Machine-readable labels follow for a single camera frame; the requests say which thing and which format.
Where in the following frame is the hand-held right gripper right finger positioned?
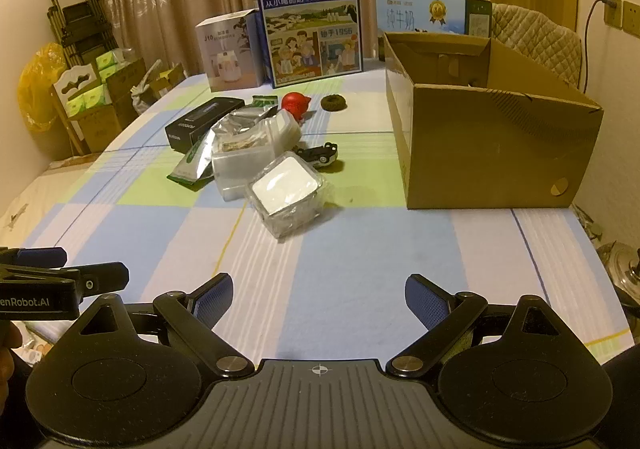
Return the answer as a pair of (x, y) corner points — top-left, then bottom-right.
(387, 274), (563, 380)

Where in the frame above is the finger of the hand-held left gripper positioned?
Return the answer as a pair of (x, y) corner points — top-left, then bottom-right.
(0, 264), (130, 302)
(0, 246), (68, 270)

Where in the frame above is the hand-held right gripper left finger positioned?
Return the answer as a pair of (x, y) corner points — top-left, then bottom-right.
(75, 273), (256, 380)

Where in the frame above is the plastic white box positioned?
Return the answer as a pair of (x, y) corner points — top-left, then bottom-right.
(245, 152), (334, 241)

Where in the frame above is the translucent plastic container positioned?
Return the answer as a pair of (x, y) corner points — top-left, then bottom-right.
(212, 109), (304, 203)

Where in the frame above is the green and white packet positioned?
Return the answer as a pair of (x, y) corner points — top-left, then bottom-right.
(167, 126), (217, 188)

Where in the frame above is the cardboard box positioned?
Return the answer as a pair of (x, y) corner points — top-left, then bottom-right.
(384, 32), (604, 210)

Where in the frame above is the silver foil packet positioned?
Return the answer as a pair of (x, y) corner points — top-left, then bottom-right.
(210, 106), (277, 155)

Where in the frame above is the black and white toy car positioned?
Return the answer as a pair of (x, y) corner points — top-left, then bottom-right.
(292, 142), (344, 173)

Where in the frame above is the black rectangular box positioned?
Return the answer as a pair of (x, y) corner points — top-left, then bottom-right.
(165, 98), (247, 153)

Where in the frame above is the red toy figure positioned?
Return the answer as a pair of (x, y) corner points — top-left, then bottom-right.
(281, 91), (314, 123)

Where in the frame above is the yellow plastic bag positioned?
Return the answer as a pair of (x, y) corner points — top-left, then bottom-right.
(18, 42), (69, 133)

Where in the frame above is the white tissue display box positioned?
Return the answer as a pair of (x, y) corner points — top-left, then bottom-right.
(52, 63), (109, 123)

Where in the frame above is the cardboard carton of tissue packs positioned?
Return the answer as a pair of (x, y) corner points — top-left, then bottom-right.
(92, 49), (149, 131)

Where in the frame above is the metal pot lid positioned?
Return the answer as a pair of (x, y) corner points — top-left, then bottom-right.
(597, 241), (640, 306)

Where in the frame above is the small cardboard carton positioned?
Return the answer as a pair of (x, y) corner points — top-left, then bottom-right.
(150, 62), (187, 98)

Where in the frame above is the black folding cart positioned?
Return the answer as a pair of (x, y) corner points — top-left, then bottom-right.
(47, 0), (120, 66)

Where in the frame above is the white humidifier box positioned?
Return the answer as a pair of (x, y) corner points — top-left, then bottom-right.
(195, 8), (266, 93)

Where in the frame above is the chair with quilted cover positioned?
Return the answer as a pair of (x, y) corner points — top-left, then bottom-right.
(491, 2), (584, 91)

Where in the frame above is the light blue milk carton box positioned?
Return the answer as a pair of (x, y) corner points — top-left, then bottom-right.
(375, 0), (493, 37)

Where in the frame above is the dark blue milk carton box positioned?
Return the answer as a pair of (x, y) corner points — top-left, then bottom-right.
(253, 0), (362, 89)

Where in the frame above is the dark power cable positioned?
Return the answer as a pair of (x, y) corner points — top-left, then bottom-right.
(581, 0), (610, 93)

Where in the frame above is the wall socket with plug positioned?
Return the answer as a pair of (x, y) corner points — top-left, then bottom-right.
(602, 0), (624, 28)

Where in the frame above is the empty wall socket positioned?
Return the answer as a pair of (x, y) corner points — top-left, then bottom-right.
(620, 2), (640, 37)

